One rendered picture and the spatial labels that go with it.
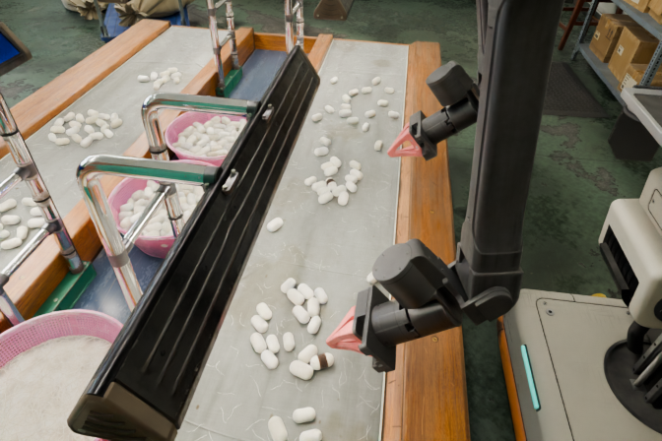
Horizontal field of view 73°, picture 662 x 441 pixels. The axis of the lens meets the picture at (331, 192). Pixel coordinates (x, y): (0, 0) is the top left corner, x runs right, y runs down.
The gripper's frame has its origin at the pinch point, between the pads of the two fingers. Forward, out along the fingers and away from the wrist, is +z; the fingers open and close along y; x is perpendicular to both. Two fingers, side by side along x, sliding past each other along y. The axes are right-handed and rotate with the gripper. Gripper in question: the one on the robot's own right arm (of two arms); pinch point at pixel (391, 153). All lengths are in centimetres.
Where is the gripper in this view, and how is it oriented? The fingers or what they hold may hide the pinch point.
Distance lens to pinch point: 98.5
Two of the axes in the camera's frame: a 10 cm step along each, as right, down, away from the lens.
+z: -7.7, 4.2, 4.8
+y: -1.5, 6.1, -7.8
